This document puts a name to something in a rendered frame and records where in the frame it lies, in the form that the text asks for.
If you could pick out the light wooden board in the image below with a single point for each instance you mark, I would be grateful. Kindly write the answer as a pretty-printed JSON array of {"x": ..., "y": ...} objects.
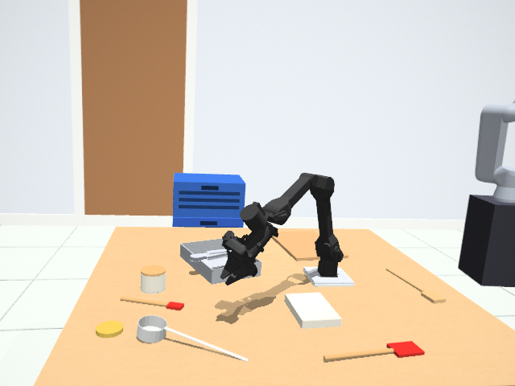
[{"x": 300, "y": 245}]

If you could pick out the yellow flat round disc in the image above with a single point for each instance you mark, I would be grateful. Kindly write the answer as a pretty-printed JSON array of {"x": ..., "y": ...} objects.
[{"x": 109, "y": 329}]

